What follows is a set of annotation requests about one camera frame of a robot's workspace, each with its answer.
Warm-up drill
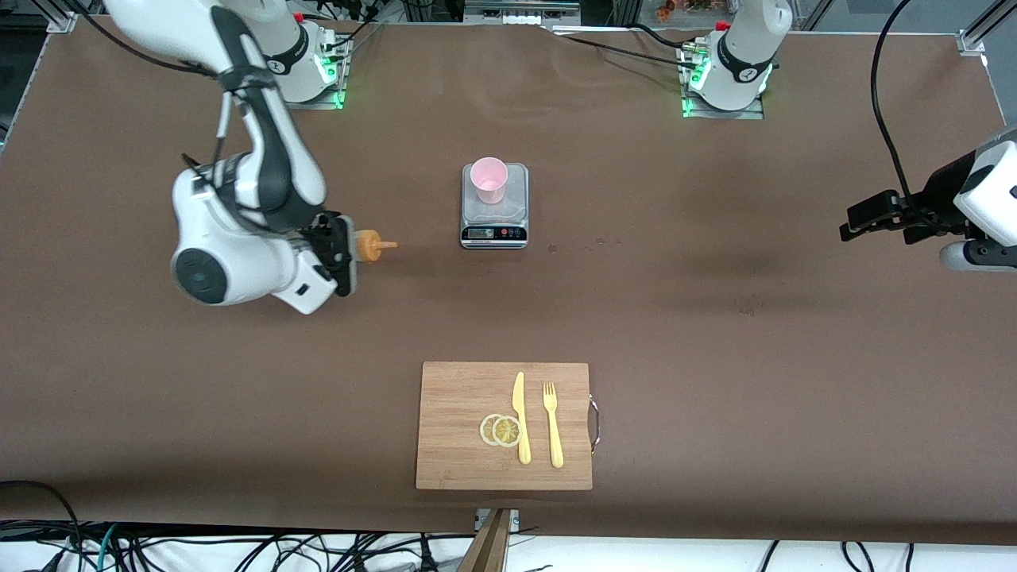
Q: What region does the clear sauce bottle orange cap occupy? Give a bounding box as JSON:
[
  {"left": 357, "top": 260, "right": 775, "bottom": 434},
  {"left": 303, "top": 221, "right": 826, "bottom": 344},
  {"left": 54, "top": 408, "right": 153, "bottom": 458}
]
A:
[{"left": 354, "top": 230, "right": 398, "bottom": 262}]

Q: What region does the pink plastic cup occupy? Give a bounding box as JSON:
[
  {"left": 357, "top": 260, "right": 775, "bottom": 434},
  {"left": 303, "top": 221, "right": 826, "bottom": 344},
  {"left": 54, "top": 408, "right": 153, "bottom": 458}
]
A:
[{"left": 470, "top": 157, "right": 509, "bottom": 205}]

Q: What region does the silver digital kitchen scale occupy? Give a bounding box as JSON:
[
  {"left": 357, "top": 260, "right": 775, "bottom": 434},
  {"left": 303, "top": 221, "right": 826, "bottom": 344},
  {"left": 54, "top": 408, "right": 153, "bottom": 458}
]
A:
[{"left": 460, "top": 163, "right": 530, "bottom": 250}]

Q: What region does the large paper table cover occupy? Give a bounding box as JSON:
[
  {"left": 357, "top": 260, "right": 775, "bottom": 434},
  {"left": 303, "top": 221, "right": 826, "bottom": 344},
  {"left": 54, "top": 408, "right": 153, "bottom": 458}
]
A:
[{"left": 0, "top": 14, "right": 1017, "bottom": 546}]

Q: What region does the wooden cutting board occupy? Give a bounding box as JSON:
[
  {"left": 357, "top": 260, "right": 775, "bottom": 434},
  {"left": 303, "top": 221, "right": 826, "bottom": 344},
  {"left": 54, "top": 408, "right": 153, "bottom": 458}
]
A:
[{"left": 416, "top": 361, "right": 594, "bottom": 491}]

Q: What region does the yellow plastic knife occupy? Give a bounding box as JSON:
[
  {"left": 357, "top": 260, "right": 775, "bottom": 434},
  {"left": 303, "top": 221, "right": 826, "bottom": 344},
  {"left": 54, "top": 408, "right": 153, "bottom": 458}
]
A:
[{"left": 512, "top": 371, "right": 532, "bottom": 466}]

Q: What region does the yellow plastic fork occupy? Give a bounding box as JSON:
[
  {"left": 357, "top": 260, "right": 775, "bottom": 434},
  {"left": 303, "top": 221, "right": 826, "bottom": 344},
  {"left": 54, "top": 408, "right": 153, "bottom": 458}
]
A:
[{"left": 542, "top": 381, "right": 565, "bottom": 469}]

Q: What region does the white power strip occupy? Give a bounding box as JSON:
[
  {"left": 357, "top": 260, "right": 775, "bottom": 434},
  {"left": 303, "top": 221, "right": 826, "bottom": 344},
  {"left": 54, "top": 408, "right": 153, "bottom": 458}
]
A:
[{"left": 465, "top": 0, "right": 582, "bottom": 26}]

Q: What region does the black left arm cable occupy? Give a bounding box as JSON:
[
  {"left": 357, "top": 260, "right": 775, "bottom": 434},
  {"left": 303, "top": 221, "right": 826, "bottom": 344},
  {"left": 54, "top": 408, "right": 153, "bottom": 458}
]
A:
[{"left": 871, "top": 0, "right": 916, "bottom": 206}]

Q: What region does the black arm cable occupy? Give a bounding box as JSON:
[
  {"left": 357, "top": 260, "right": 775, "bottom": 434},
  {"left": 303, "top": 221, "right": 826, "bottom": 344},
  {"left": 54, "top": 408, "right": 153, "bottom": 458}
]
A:
[
  {"left": 78, "top": 10, "right": 235, "bottom": 187},
  {"left": 871, "top": 0, "right": 916, "bottom": 206}
]

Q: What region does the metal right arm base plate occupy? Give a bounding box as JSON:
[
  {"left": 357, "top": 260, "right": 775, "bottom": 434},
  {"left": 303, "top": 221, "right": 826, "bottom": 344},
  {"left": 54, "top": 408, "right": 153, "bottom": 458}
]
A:
[{"left": 262, "top": 32, "right": 347, "bottom": 110}]

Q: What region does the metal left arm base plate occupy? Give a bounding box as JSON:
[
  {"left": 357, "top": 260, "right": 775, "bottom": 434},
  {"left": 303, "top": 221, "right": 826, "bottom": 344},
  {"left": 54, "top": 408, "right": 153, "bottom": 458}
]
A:
[{"left": 682, "top": 40, "right": 766, "bottom": 120}]

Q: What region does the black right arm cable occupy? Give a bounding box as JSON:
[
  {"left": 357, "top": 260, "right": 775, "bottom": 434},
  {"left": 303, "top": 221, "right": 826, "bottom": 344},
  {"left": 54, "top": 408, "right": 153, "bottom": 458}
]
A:
[{"left": 78, "top": 10, "right": 235, "bottom": 187}]

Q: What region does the black base cable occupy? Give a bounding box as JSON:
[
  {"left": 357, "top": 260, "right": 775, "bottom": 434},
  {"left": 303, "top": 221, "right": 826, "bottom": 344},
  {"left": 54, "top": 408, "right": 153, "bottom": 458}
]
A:
[
  {"left": 327, "top": 4, "right": 384, "bottom": 61},
  {"left": 632, "top": 22, "right": 702, "bottom": 52},
  {"left": 556, "top": 30, "right": 689, "bottom": 69}
]

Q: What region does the wooden post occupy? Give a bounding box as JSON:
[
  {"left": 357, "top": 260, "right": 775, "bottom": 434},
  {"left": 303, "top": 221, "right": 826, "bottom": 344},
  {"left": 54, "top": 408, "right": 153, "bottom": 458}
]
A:
[{"left": 457, "top": 508, "right": 513, "bottom": 572}]

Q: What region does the black looped floor cable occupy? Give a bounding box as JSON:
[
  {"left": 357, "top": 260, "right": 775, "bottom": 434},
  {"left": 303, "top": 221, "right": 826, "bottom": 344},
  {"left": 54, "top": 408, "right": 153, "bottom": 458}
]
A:
[{"left": 0, "top": 480, "right": 82, "bottom": 572}]

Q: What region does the teal floor cable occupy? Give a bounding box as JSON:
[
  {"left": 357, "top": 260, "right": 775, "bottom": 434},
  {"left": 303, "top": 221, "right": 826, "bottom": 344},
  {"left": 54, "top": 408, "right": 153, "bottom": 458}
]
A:
[{"left": 94, "top": 523, "right": 122, "bottom": 572}]

